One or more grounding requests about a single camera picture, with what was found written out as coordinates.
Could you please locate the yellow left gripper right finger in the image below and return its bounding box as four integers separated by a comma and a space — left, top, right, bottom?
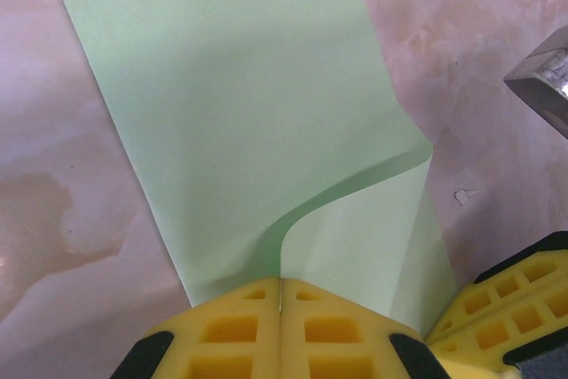
281, 279, 449, 379

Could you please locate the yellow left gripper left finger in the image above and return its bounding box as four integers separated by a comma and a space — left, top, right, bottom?
108, 278, 281, 379

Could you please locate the light green paper sheet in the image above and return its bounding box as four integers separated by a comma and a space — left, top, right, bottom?
42, 0, 458, 331

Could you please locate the aluminium frame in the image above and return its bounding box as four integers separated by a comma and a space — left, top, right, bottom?
503, 26, 568, 138

